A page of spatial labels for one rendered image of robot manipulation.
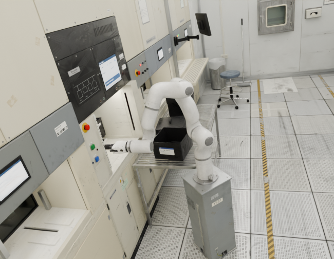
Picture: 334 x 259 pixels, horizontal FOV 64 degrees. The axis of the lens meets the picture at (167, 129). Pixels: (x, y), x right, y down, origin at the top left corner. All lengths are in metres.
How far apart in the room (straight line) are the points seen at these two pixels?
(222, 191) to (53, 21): 1.57
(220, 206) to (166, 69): 2.22
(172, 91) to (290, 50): 4.94
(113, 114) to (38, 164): 1.21
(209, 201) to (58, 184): 1.06
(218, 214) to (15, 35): 1.74
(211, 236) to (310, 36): 4.94
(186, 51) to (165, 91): 3.65
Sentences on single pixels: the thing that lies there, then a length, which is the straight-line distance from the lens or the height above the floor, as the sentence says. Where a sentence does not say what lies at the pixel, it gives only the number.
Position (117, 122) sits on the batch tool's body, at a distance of 2.59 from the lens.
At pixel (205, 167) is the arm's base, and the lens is 1.96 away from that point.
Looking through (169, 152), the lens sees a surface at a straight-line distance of 2.29.
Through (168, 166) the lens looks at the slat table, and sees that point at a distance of 2.27.
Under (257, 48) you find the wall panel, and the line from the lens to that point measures 6.29.
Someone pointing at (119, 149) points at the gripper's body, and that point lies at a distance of 1.74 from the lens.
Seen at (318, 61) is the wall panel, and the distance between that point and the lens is 6.52.
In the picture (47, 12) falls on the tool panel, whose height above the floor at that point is 2.06.
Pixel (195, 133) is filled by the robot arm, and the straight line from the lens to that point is 1.83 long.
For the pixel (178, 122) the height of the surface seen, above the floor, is 0.86.
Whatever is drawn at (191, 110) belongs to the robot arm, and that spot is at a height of 1.35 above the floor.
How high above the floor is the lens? 2.02
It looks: 26 degrees down
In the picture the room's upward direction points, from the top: 11 degrees counter-clockwise
